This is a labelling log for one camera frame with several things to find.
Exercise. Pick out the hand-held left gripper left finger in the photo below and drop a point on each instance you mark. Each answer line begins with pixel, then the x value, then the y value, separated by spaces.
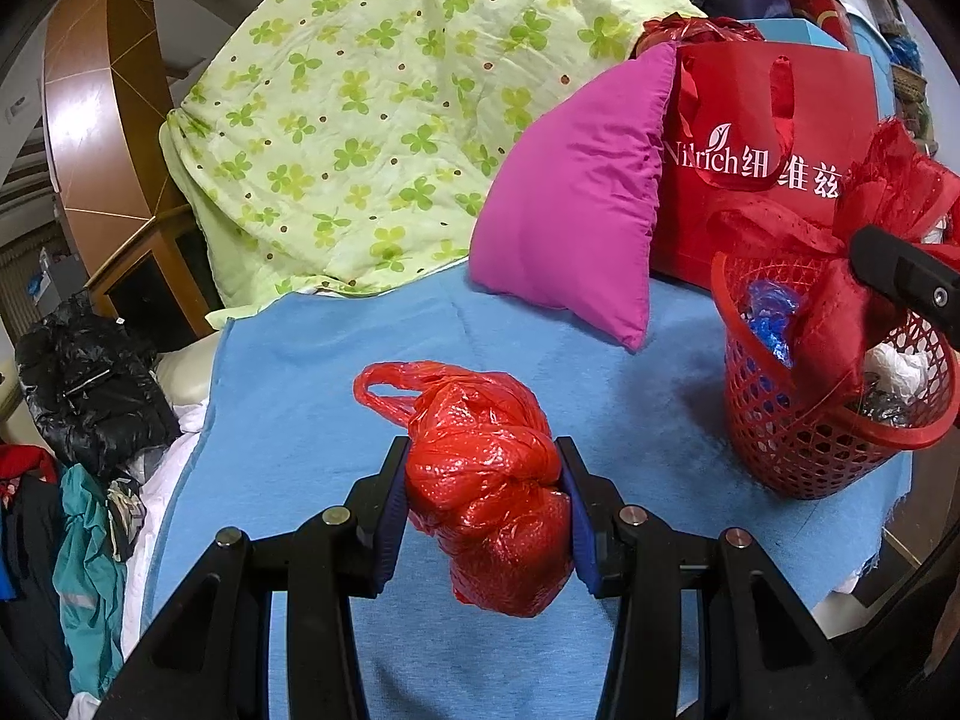
pixel 390 532

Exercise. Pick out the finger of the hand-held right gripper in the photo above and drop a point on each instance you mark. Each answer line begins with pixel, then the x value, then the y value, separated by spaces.
pixel 900 270

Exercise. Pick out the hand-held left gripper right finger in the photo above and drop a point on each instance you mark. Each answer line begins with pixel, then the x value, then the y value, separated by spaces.
pixel 581 532

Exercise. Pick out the white plastic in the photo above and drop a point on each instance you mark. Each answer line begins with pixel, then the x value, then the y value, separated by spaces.
pixel 896 371

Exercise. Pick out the red plastic bag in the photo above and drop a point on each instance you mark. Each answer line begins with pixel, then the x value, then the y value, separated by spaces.
pixel 487 480

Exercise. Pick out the blue plastic wrapper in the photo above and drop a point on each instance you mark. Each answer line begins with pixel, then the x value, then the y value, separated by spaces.
pixel 772 322

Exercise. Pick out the red plastic mesh basket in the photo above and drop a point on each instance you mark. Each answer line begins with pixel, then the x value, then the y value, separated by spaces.
pixel 787 435

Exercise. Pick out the light blue blanket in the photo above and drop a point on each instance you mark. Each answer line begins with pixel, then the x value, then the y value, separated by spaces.
pixel 300 360

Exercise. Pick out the red paper shopping bag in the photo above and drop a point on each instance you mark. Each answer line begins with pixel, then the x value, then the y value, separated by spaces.
pixel 742 97

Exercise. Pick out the white bed sheet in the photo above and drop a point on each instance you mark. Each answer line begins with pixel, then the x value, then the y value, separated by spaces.
pixel 165 465

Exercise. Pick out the light blue box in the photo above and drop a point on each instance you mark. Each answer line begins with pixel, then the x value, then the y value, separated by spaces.
pixel 802 34

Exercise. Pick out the cream pillow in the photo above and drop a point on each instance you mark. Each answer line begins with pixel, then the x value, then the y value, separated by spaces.
pixel 187 371

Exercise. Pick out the teal garment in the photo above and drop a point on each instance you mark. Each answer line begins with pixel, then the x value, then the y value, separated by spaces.
pixel 86 577

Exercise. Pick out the shiny red crinkled bag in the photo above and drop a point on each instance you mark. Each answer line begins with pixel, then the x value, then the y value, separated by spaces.
pixel 697 28

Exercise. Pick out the magenta pillow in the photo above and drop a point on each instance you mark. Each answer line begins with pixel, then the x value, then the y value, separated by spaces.
pixel 577 195

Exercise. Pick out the black puffer jacket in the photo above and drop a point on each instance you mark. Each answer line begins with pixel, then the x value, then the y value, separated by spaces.
pixel 90 382

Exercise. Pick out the wooden cabinet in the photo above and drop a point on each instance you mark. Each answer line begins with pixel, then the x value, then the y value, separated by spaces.
pixel 157 277

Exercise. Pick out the pile of dark clothes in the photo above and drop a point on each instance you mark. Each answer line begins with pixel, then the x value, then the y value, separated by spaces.
pixel 30 585

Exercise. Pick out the green clover print quilt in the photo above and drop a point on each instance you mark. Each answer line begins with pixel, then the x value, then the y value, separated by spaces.
pixel 390 112

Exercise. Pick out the grey storage box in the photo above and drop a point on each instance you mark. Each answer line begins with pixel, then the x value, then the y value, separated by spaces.
pixel 52 281

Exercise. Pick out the brown curved wooden panel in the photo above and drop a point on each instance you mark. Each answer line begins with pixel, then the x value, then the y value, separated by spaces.
pixel 90 90

